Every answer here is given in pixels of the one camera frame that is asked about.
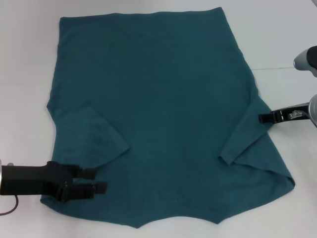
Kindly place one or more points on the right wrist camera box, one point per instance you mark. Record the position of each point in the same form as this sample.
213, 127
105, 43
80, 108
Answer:
303, 62

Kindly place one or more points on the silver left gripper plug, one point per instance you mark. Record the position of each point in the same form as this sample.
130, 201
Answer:
10, 164

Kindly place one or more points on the teal blue shirt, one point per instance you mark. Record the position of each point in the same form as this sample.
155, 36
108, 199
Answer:
161, 99

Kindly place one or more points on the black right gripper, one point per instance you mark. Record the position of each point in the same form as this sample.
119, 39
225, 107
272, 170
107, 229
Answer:
284, 119

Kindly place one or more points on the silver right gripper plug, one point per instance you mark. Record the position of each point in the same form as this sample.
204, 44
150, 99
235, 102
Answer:
294, 114

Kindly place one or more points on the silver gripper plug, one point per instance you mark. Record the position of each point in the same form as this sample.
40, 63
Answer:
294, 114
10, 164

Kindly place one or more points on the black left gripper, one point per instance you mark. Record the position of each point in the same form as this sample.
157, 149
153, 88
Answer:
32, 179

